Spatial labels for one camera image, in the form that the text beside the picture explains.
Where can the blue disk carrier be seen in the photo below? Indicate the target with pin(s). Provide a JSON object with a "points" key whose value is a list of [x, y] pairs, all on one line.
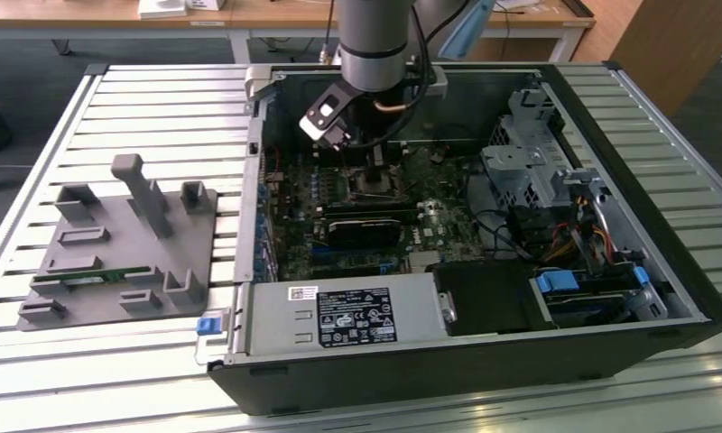
{"points": [[557, 284]]}

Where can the metal drive cage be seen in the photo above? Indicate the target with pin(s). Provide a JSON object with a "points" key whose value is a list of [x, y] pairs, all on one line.
{"points": [[517, 162]]}

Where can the large black rating label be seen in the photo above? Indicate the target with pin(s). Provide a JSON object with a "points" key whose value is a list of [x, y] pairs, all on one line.
{"points": [[358, 318]]}

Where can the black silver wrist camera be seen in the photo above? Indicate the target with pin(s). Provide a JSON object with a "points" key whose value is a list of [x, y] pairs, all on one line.
{"points": [[327, 108]]}

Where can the small blue clip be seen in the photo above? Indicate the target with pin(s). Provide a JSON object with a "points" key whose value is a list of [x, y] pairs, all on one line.
{"points": [[640, 276]]}

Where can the black graphics card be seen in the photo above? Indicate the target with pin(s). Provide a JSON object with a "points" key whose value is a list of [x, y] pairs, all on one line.
{"points": [[361, 234]]}

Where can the green RAM stick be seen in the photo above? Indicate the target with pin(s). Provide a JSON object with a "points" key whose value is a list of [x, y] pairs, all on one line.
{"points": [[114, 273]]}

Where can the black hard disk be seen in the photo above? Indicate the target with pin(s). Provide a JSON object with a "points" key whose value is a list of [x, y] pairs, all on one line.
{"points": [[584, 309]]}

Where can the black RAM slot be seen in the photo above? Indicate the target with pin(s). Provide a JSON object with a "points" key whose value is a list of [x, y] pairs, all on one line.
{"points": [[367, 217], [367, 208]]}

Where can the thin metal locking lever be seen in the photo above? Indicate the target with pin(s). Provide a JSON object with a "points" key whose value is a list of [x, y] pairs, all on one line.
{"points": [[370, 195]]}

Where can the small silver heatsink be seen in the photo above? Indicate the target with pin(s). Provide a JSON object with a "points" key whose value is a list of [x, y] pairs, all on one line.
{"points": [[426, 261]]}

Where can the small white box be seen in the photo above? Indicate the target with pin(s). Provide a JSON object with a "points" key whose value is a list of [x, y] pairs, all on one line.
{"points": [[205, 4]]}

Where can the large white box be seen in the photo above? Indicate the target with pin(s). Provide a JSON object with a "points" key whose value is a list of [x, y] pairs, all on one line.
{"points": [[162, 9]]}

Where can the black plastic drive shroud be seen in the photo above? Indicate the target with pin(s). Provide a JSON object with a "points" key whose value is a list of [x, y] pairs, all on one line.
{"points": [[493, 297]]}

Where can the grey power supply unit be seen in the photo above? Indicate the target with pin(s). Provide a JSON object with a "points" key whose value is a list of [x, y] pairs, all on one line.
{"points": [[271, 325]]}

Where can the blue expansion slot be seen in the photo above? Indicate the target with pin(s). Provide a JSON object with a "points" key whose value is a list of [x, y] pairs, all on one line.
{"points": [[322, 246]]}

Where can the white papers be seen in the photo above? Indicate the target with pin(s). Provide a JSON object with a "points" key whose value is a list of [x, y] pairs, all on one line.
{"points": [[530, 4]]}

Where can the blue case latch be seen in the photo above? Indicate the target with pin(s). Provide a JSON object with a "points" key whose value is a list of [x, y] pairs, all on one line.
{"points": [[210, 327]]}

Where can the wooden desk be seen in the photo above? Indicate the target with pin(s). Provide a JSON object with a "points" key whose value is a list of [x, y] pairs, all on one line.
{"points": [[66, 21]]}

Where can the white code sticker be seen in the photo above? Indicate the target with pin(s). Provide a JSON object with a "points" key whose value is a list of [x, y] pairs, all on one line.
{"points": [[301, 292]]}

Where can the grey parts rack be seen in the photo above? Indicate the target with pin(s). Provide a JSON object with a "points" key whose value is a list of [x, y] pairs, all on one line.
{"points": [[132, 252]]}

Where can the black open PC case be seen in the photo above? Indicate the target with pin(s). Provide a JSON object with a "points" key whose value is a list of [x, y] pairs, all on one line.
{"points": [[397, 383]]}

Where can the wooden cabinet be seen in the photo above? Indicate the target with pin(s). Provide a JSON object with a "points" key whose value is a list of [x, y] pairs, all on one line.
{"points": [[668, 45]]}

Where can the green motherboard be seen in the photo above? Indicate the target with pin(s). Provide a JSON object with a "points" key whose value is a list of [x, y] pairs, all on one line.
{"points": [[445, 216]]}

